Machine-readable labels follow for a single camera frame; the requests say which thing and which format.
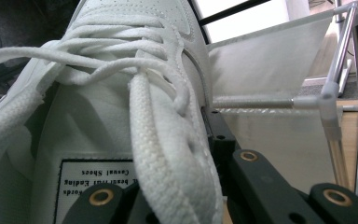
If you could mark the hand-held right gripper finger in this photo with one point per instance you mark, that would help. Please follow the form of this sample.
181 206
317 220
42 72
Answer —
219 133

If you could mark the metal shoe rack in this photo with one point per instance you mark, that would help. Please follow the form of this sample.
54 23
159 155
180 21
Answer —
261 56

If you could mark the white sneaker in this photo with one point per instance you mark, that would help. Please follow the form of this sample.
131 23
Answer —
105 102

